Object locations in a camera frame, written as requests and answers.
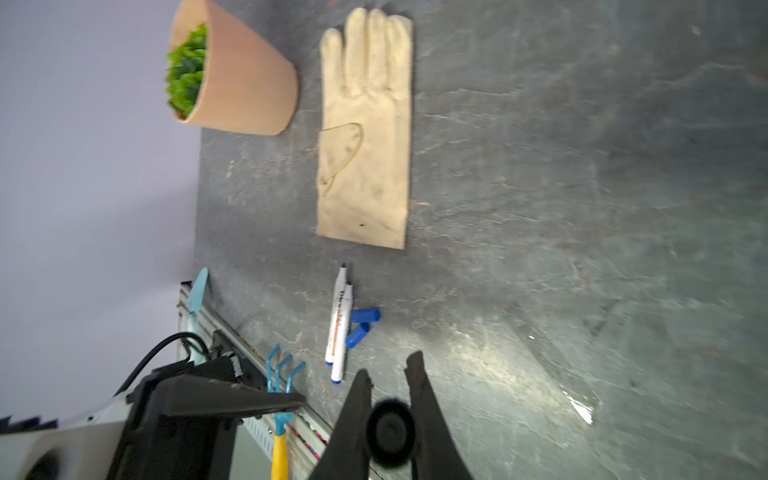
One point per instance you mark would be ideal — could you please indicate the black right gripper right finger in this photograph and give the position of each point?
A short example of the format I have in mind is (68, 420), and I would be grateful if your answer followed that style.
(436, 456)

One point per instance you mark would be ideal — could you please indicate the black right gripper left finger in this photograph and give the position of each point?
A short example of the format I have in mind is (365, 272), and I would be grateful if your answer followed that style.
(346, 455)

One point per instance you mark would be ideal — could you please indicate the blue pen cap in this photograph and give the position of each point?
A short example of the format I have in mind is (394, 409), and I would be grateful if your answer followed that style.
(357, 335)
(365, 316)

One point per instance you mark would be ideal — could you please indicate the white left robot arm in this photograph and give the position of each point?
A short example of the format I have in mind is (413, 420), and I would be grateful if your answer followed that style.
(180, 422)

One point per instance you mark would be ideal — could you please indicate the teal yellow garden fork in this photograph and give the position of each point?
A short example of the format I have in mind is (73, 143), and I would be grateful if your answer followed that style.
(280, 462)

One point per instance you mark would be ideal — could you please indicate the beige work glove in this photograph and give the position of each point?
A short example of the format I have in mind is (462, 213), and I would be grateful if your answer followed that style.
(364, 145)

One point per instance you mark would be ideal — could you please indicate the tan pot with green plant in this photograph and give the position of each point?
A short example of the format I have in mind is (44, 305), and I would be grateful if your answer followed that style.
(223, 75)

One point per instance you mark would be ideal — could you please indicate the light teal tool handle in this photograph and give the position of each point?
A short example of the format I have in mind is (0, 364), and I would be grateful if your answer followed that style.
(196, 344)

